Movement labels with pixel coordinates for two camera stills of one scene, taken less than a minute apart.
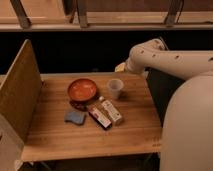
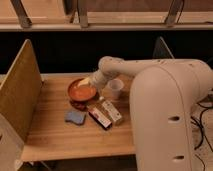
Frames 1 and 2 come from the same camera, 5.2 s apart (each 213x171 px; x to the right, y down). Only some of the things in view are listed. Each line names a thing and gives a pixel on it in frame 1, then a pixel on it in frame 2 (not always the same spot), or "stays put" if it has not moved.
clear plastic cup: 116,86 stays put
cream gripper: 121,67 -> 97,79
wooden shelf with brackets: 105,15 stays put
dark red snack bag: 80,104 stays put
